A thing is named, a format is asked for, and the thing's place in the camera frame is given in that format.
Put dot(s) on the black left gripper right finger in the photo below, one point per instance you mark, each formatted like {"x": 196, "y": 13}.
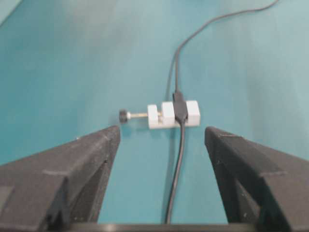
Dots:
{"x": 258, "y": 184}

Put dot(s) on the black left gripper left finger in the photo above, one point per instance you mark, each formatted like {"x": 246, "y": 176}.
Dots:
{"x": 55, "y": 188}

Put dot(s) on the white clamp vise with screw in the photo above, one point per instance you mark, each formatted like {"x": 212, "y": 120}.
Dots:
{"x": 165, "y": 118}

